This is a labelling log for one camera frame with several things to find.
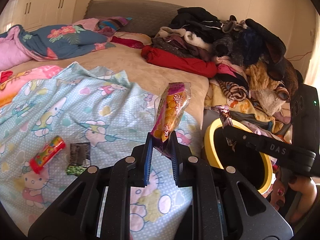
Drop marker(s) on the red rainbow candy tube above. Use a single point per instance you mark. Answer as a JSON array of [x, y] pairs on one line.
[[41, 159]]

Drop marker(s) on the light blue Hello Kitty blanket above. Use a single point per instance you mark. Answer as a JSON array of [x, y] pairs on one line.
[[96, 106]]

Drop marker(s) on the grey quilted headboard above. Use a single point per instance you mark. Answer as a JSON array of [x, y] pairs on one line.
[[147, 16]]

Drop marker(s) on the blue and pink floral quilt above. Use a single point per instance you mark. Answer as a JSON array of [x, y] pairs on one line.
[[52, 42]]

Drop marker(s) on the white built-in wardrobe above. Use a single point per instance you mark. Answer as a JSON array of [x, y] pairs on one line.
[[33, 14]]

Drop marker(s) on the yellow rimmed black trash bin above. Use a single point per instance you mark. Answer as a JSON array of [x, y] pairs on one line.
[[256, 167]]

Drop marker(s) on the person's right hand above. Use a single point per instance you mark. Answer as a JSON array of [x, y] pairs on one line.
[[303, 185]]

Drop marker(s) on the red folded garment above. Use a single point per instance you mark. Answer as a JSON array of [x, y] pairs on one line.
[[166, 59]]

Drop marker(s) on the yellow Hello Kitty blanket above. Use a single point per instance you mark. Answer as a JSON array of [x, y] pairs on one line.
[[241, 110]]

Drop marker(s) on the red floral quilt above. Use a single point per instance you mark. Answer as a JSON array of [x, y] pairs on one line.
[[5, 75]]

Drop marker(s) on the orange pink snack packet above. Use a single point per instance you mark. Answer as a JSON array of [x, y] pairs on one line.
[[169, 111]]

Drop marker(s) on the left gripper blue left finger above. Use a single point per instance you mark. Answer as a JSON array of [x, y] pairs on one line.
[[148, 158]]

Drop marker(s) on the pink cartoon blanket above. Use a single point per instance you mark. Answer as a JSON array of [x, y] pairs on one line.
[[33, 77]]

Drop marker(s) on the beige bed sheet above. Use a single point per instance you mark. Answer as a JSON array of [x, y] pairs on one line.
[[150, 77]]

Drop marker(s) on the brown chocolate bar wrapper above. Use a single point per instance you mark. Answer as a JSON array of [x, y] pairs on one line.
[[226, 120]]

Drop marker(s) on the green peas snack packet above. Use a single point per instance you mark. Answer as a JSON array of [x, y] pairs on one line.
[[79, 159]]

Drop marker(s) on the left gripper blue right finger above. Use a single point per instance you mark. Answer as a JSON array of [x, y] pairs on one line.
[[173, 147]]

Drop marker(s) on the pile of mixed clothes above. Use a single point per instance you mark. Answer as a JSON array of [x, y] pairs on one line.
[[250, 60]]

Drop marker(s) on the striped colourful pillow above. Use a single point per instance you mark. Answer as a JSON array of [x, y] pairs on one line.
[[108, 26]]

